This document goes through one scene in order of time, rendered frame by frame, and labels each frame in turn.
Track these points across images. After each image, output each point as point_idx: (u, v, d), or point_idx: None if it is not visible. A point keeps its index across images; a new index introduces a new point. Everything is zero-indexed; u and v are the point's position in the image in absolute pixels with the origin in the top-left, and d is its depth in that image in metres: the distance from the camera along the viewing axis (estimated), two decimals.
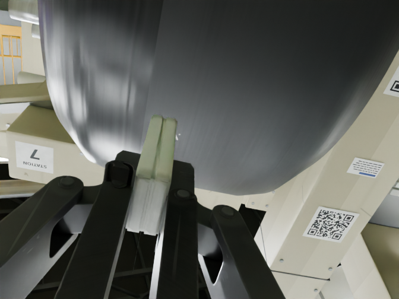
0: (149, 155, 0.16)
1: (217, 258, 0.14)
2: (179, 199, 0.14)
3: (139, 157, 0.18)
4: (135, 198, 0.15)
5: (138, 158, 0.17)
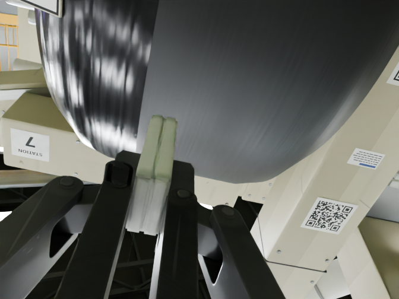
0: (149, 155, 0.16)
1: (217, 258, 0.14)
2: (179, 199, 0.14)
3: (139, 157, 0.18)
4: (135, 198, 0.15)
5: (138, 158, 0.17)
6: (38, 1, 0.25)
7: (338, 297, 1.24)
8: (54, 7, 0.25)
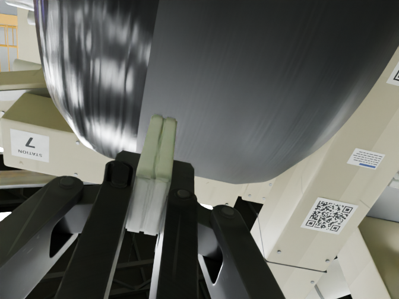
0: (149, 155, 0.16)
1: (217, 258, 0.14)
2: (179, 199, 0.14)
3: (139, 157, 0.18)
4: (135, 198, 0.15)
5: (138, 158, 0.17)
6: None
7: (338, 297, 1.24)
8: None
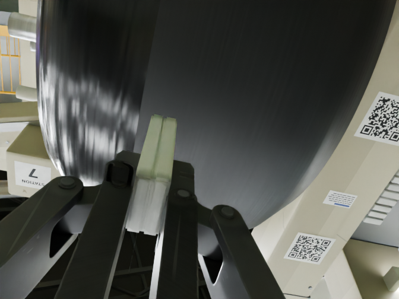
0: (149, 155, 0.16)
1: (217, 258, 0.14)
2: (179, 199, 0.14)
3: (139, 157, 0.18)
4: (135, 198, 0.15)
5: (138, 158, 0.17)
6: None
7: None
8: None
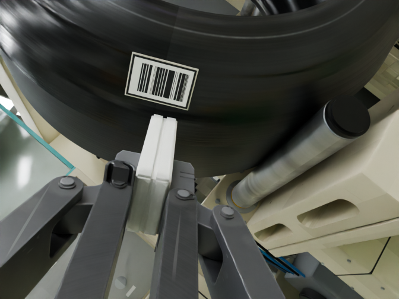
0: (149, 155, 0.16)
1: (217, 258, 0.14)
2: (179, 199, 0.14)
3: (139, 157, 0.18)
4: (135, 198, 0.15)
5: (138, 158, 0.17)
6: (133, 78, 0.32)
7: None
8: (131, 91, 0.33)
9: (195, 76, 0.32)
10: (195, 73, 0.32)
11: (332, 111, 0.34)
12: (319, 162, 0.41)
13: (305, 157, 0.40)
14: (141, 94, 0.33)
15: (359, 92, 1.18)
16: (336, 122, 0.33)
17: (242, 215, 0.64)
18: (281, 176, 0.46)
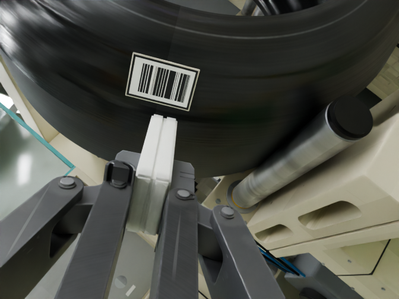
0: (149, 155, 0.16)
1: (217, 258, 0.14)
2: (179, 199, 0.14)
3: (139, 157, 0.18)
4: (135, 198, 0.15)
5: (138, 158, 0.17)
6: (134, 78, 0.32)
7: None
8: (132, 92, 0.33)
9: (196, 76, 0.32)
10: (196, 74, 0.32)
11: (335, 113, 0.33)
12: (321, 163, 0.41)
13: (307, 158, 0.39)
14: (142, 94, 0.33)
15: (360, 92, 1.18)
16: (338, 123, 0.33)
17: (243, 215, 0.64)
18: (282, 177, 0.46)
